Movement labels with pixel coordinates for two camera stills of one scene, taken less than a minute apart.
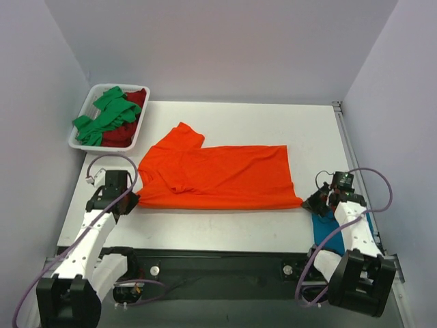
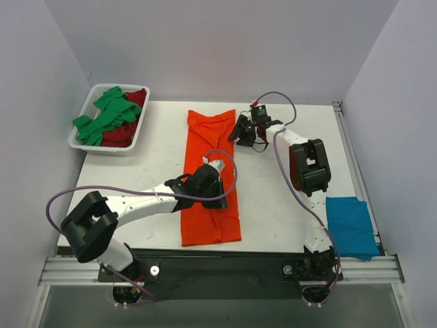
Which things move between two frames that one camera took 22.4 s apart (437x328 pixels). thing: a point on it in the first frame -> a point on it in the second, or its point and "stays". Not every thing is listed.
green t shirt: (112, 111) stays
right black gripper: (316, 200) -> (242, 133)
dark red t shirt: (122, 136) stays
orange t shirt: (180, 172) -> (201, 225)
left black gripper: (126, 203) -> (216, 194)
